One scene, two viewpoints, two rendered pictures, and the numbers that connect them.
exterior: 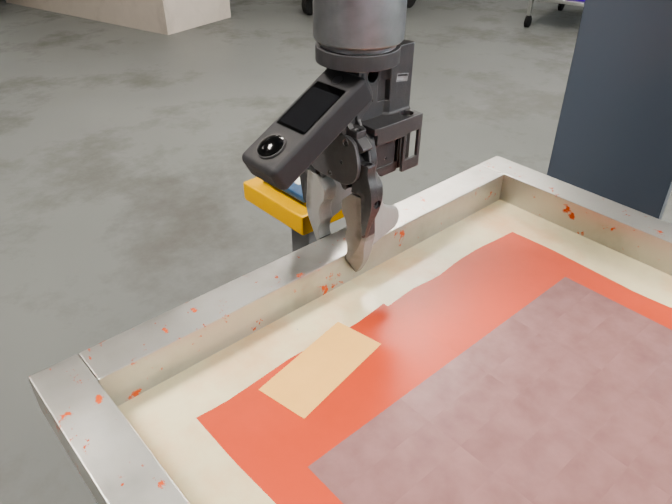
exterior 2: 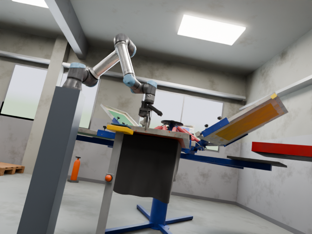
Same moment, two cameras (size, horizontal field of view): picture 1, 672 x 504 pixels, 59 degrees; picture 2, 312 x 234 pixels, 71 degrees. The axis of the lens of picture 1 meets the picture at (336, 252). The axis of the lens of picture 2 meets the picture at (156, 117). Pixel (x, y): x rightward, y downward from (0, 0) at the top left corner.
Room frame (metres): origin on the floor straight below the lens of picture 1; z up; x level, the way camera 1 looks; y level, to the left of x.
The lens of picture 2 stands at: (1.36, 1.22, 0.80)
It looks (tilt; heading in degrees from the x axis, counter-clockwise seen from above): 11 degrees up; 233
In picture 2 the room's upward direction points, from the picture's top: 9 degrees clockwise
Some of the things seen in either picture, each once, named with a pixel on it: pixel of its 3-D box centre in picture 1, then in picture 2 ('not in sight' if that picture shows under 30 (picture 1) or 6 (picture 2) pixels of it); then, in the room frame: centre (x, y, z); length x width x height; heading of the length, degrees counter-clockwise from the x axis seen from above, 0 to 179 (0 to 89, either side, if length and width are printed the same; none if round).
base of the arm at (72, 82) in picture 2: not in sight; (73, 85); (0.92, -0.48, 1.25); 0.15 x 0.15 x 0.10
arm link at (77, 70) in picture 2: not in sight; (77, 71); (0.91, -0.48, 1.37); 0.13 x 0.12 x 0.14; 30
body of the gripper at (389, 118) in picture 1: (361, 111); (146, 109); (0.51, -0.02, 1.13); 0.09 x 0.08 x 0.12; 132
